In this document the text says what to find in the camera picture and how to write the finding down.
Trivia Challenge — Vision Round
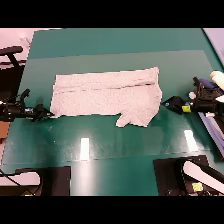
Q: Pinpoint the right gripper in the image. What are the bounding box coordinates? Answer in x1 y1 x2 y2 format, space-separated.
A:
161 95 187 116

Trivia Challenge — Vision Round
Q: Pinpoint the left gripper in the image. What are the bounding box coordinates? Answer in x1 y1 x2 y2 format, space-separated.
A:
31 103 55 122

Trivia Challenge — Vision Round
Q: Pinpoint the light grey shirt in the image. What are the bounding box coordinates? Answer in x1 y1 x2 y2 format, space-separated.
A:
49 66 164 129

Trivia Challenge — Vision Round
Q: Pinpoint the blue garment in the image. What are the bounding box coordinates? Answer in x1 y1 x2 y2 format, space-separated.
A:
203 79 224 94

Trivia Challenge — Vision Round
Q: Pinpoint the pale lavender garment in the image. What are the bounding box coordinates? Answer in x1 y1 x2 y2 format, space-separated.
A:
197 111 224 154

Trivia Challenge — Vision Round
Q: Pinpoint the cream garment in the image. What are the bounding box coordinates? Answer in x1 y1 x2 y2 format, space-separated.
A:
210 70 224 92

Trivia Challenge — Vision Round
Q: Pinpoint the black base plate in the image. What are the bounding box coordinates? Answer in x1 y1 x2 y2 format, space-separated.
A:
13 166 72 197
152 155 212 197

